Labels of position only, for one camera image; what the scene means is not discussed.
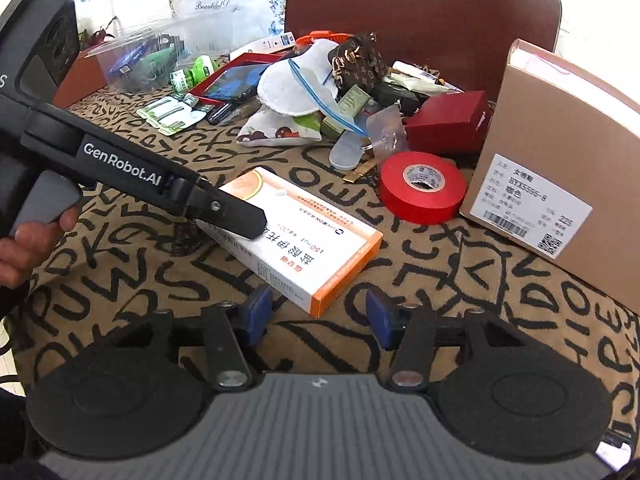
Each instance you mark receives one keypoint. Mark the floral clear plastic bag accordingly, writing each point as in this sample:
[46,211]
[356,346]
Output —
[225,5]

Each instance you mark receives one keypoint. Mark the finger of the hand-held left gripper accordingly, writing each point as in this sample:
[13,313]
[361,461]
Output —
[235,215]

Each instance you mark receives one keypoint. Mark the white blue small box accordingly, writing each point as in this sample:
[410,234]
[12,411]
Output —
[272,42]

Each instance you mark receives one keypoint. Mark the white round fabric pad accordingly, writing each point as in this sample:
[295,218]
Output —
[287,87]

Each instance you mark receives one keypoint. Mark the person's left hand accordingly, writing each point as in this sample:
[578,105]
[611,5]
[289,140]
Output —
[30,255]

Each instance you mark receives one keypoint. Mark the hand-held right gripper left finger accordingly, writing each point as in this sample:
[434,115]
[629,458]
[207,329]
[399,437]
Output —
[255,316]

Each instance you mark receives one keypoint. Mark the green white blister pack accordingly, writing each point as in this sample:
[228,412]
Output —
[172,114]

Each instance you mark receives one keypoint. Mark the gold metal clip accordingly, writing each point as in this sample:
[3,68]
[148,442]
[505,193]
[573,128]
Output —
[360,175]

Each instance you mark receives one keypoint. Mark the letter printed tablecloth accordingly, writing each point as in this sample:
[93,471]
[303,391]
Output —
[450,285]

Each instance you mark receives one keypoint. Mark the green paper tag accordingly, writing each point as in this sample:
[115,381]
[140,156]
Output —
[354,100]

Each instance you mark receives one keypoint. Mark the brown monogram purse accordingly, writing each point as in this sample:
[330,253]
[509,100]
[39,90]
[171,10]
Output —
[357,62]

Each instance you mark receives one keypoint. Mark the white small packets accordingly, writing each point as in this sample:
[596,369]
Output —
[420,76]

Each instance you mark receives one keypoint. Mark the clear plastic hook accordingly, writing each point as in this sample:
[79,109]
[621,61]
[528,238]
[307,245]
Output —
[386,130]

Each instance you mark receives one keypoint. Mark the clear plastic container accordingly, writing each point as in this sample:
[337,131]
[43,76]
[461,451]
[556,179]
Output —
[140,57]

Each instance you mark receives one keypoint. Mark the white orange medicine box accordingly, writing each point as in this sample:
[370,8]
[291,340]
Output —
[310,255]

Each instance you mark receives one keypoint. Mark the red tape roll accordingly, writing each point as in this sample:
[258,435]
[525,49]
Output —
[422,187]

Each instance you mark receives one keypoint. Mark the black pen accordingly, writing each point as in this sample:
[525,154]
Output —
[225,112]

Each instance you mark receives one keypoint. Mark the green plastic item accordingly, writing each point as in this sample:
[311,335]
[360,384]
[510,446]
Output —
[162,57]

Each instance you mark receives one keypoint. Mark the dark brown wooden board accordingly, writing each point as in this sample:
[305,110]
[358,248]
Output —
[425,5]

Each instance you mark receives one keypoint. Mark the brown cardboard shoe box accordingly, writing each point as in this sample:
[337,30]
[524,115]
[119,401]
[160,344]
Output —
[555,170]

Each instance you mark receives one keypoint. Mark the reddish brown box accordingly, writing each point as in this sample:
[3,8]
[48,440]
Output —
[80,77]

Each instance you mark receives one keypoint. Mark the printed fabric pouch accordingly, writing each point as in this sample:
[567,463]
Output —
[277,127]

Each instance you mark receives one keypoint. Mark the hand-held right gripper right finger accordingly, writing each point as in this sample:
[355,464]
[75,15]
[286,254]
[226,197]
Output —
[381,317]

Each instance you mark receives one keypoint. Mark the blue packet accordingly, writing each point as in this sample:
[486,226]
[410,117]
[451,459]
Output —
[131,59]

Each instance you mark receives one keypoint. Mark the orange plastic comb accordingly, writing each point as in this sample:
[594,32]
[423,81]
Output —
[325,37]

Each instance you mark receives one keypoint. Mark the red gift box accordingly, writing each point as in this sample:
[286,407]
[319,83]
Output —
[447,122]

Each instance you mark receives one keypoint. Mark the red framed black box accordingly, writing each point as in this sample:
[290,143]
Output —
[235,82]

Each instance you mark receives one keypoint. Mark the translucent plastic shoehorn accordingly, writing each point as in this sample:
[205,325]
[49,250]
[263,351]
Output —
[347,152]

